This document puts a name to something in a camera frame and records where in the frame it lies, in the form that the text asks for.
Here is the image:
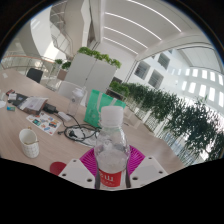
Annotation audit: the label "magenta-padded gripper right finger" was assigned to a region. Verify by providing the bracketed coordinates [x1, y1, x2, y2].
[124, 145, 169, 189]

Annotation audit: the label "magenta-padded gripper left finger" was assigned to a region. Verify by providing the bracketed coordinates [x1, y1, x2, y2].
[57, 147, 101, 190]

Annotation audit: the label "clear red-labelled water bottle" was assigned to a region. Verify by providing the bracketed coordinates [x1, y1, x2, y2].
[93, 105, 132, 191]

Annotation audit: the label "flat round red coaster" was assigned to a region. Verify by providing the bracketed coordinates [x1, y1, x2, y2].
[49, 161, 68, 177]

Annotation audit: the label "white grid-pattern mug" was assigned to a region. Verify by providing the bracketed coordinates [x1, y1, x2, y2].
[18, 128, 40, 159]

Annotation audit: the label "colourful sticker sheet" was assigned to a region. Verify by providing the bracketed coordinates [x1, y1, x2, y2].
[25, 111, 63, 136]

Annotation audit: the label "row of green potted plants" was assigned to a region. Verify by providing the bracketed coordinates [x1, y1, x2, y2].
[124, 81, 224, 164]

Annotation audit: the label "green cat-print tote bag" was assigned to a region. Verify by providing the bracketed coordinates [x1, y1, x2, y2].
[83, 89, 128, 129]

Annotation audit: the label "black power adapter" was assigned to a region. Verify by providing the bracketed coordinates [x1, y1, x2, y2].
[43, 102, 59, 114]

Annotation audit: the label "clear white-lidded shaker bottle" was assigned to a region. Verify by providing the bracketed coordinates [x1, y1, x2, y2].
[66, 86, 87, 117]

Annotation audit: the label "white chair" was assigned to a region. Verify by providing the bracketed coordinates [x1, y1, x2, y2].
[56, 80, 88, 101]

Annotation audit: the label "wooden planter with plants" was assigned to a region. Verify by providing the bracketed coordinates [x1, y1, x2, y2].
[108, 79, 131, 99]

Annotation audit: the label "white cabinet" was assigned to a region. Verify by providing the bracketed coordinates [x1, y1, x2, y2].
[63, 53, 118, 98]

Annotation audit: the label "black office chair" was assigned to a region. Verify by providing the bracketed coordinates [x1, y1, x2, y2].
[25, 67, 44, 84]

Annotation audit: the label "small potted plants by railing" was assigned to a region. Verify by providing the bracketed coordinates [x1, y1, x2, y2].
[53, 58, 73, 81]

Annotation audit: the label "green plants atop cabinet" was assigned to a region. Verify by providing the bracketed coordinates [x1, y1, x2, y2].
[77, 46, 123, 70]

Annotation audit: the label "glass balustrade with wooden handrail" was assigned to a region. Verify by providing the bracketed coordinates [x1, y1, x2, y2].
[0, 54, 56, 73]

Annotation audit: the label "ceiling light strips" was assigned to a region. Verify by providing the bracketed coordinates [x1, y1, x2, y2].
[103, 0, 183, 56]

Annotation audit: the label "black cable bundle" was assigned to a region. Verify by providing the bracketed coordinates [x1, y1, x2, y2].
[57, 113, 101, 143]

